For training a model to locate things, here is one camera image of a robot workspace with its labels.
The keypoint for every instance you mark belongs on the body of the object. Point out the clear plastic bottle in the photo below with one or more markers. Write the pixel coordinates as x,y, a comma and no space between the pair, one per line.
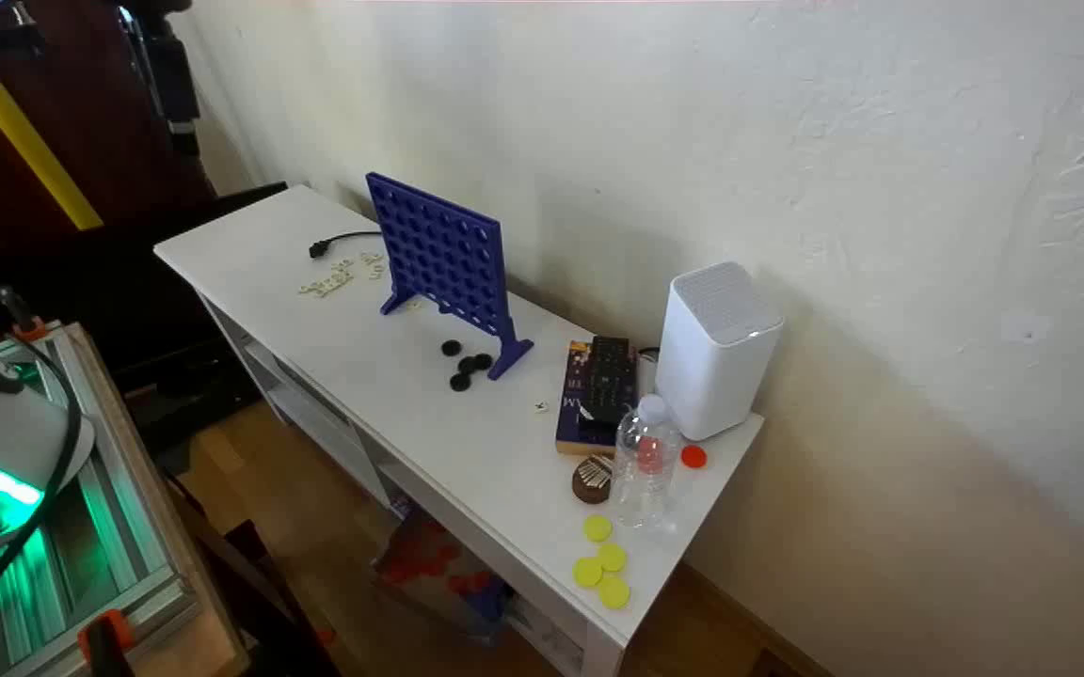
646,474

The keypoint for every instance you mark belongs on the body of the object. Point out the yellow bar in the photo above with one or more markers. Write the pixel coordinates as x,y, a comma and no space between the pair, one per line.
35,144

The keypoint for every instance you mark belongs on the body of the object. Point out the brown round object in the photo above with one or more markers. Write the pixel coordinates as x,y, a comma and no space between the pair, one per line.
592,480

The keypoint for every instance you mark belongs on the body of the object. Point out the white shelf table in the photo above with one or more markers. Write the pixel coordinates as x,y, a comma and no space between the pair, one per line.
354,338

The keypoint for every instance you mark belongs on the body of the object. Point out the black game disc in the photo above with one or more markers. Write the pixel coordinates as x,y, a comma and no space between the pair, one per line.
459,381
449,347
483,362
465,366

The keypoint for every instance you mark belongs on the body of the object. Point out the dark wooden cabinet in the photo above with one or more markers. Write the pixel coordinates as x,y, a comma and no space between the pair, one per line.
102,114

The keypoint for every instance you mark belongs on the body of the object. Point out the blue connect four grid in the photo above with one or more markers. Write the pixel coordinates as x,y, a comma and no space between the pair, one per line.
449,257

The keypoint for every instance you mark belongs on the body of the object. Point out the yellow game disc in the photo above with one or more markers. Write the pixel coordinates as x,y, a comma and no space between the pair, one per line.
616,590
616,558
600,526
587,571

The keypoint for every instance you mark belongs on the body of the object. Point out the black remote control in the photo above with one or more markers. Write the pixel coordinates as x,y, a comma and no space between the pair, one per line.
607,376

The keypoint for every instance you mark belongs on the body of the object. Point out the red bottle cap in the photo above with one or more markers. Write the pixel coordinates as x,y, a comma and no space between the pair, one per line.
692,457

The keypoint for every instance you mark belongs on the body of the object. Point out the aluminium frame stand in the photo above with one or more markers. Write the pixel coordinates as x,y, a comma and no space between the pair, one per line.
130,539

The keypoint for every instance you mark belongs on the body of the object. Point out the colourful red blue bag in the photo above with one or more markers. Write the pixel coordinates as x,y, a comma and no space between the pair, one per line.
440,584

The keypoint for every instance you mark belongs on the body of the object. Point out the white plastic bin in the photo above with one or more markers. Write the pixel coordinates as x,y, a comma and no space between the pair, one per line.
718,352

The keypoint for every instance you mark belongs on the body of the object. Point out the dark rectangular box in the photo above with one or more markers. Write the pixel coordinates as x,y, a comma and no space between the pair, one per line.
569,406

